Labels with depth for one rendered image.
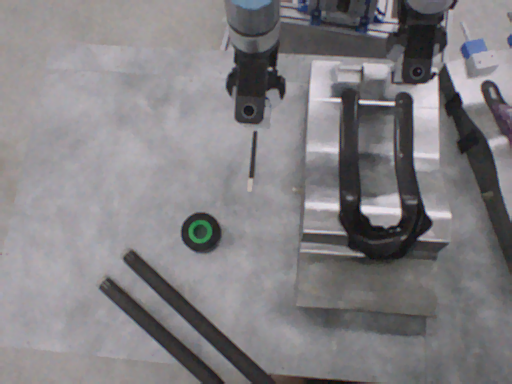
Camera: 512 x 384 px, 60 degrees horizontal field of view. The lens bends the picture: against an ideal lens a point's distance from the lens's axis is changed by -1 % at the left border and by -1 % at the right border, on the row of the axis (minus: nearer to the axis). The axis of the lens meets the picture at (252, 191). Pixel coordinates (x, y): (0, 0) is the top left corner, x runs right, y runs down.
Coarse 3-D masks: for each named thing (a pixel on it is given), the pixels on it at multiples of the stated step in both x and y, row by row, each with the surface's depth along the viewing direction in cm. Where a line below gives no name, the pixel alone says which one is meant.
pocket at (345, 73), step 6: (342, 66) 95; (348, 66) 95; (354, 66) 95; (342, 72) 96; (348, 72) 96; (354, 72) 96; (360, 72) 96; (342, 78) 96; (348, 78) 96; (354, 78) 96; (360, 78) 96
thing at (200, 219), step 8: (192, 216) 92; (200, 216) 92; (208, 216) 92; (184, 224) 92; (192, 224) 92; (200, 224) 92; (208, 224) 92; (216, 224) 91; (184, 232) 91; (192, 232) 91; (208, 232) 91; (216, 232) 91; (184, 240) 91; (192, 240) 91; (200, 240) 91; (208, 240) 91; (216, 240) 91; (192, 248) 90; (200, 248) 90; (208, 248) 90
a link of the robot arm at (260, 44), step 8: (280, 16) 62; (280, 24) 64; (232, 32) 63; (272, 32) 62; (232, 40) 65; (240, 40) 63; (248, 40) 62; (256, 40) 62; (264, 40) 63; (272, 40) 64; (240, 48) 65; (248, 48) 64; (256, 48) 64; (264, 48) 65
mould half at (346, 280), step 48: (336, 96) 92; (384, 96) 91; (432, 96) 91; (336, 144) 90; (384, 144) 89; (432, 144) 89; (336, 192) 83; (384, 192) 83; (432, 192) 83; (336, 240) 84; (432, 240) 79; (336, 288) 85; (384, 288) 84; (432, 288) 84
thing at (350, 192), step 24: (408, 96) 92; (408, 120) 91; (408, 144) 90; (408, 168) 88; (360, 192) 83; (408, 192) 83; (360, 216) 79; (408, 216) 83; (360, 240) 86; (384, 240) 85; (408, 240) 81
